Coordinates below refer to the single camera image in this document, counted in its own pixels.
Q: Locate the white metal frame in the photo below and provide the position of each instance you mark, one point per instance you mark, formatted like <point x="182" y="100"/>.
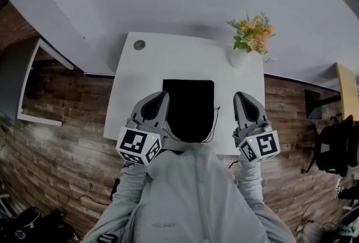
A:
<point x="25" y="82"/>

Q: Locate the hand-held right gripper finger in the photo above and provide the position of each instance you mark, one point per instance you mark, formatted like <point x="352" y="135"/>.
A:
<point x="239" y="112"/>
<point x="262" y="117"/>

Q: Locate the black backpack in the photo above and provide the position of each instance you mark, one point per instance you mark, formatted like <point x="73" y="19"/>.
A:
<point x="53" y="225"/>

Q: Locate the person's left forearm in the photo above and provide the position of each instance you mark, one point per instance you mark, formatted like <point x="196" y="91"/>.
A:
<point x="130" y="183"/>

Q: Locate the white ribbed vase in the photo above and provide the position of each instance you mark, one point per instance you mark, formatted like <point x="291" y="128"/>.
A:
<point x="239" y="59"/>

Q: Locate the person's right forearm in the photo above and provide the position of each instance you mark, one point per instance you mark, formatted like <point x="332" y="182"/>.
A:
<point x="251" y="183"/>

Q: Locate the black mesh office chair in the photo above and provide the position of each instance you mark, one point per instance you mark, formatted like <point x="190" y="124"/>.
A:
<point x="333" y="146"/>

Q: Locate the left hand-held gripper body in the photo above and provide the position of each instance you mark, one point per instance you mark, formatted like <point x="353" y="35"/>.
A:
<point x="137" y="143"/>

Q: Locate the light wooden desk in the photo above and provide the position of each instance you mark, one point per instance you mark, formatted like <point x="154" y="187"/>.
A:
<point x="349" y="90"/>

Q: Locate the person's grey jacket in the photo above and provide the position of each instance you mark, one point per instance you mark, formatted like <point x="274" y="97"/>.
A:
<point x="196" y="202"/>

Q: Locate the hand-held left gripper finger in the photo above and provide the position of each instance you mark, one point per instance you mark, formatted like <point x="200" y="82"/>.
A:
<point x="165" y="112"/>
<point x="138" y="112"/>

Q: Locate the yellow flower bouquet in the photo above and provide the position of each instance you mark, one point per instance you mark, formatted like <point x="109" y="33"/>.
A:
<point x="253" y="34"/>

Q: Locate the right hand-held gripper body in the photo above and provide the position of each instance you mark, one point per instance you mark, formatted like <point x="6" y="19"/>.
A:
<point x="261" y="146"/>

